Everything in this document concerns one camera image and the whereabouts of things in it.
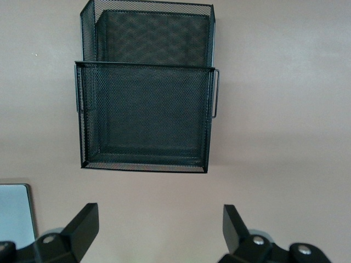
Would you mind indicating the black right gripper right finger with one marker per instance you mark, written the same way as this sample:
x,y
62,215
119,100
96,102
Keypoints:
x,y
235,235

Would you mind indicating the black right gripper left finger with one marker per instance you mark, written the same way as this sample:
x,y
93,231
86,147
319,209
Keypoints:
x,y
79,233

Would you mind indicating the large black smartphone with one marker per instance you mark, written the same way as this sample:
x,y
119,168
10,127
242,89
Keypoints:
x,y
13,208

